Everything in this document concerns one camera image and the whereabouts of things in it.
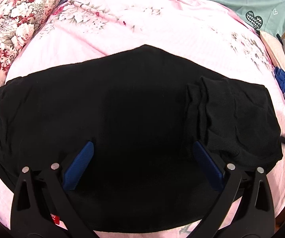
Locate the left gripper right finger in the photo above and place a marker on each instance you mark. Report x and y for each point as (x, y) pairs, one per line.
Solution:
(254, 216)

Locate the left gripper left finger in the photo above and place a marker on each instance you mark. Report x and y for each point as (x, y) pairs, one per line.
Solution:
(40, 206)

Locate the black jogger pants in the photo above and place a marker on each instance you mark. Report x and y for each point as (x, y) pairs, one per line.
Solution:
(143, 110)

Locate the cream quilted pillow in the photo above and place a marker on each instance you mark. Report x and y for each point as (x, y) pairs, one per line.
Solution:
(274, 49)

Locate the pink floral bed sheet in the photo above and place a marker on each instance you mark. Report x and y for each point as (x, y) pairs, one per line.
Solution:
(67, 37)

